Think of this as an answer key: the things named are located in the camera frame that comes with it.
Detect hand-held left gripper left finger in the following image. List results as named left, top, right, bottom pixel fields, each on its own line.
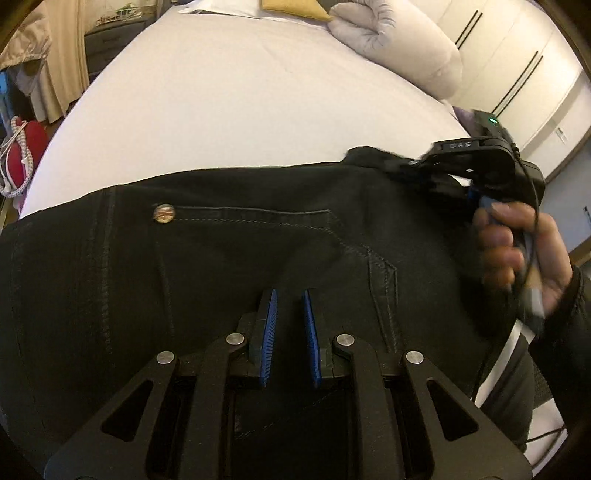
left=44, top=288, right=280, bottom=480

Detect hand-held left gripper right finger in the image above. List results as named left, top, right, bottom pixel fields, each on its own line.
left=302, top=288, right=534, bottom=480

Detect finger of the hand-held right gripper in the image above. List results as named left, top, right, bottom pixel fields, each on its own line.
left=382, top=154, right=468, bottom=195

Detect black pants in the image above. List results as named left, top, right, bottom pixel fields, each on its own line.
left=0, top=147, right=532, bottom=480

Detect person's right forearm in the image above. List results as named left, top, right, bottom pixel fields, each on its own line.
left=526, top=265, right=591, bottom=370

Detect person's right hand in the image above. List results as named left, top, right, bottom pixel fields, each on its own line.
left=473, top=200, right=574, bottom=319

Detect white wardrobe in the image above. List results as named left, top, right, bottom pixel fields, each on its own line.
left=431, top=0, right=586, bottom=182

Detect rolled white duvet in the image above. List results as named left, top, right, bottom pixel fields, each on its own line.
left=328, top=0, right=464, bottom=100

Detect bed with white sheet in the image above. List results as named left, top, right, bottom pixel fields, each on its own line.
left=21, top=0, right=472, bottom=219

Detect yellow cushion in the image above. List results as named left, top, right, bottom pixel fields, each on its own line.
left=259, top=0, right=334, bottom=24

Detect person's striped black clothing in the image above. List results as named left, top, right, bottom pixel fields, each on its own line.
left=475, top=318, right=575, bottom=455

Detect white pillow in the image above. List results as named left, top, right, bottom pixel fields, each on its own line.
left=178, top=0, right=265, bottom=19

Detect red bag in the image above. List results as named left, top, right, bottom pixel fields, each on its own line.
left=0, top=115, right=49, bottom=198

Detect dark dresser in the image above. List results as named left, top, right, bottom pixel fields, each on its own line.
left=84, top=8, right=161, bottom=78

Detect beige curtain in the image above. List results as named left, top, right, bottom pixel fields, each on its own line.
left=0, top=14, right=91, bottom=124

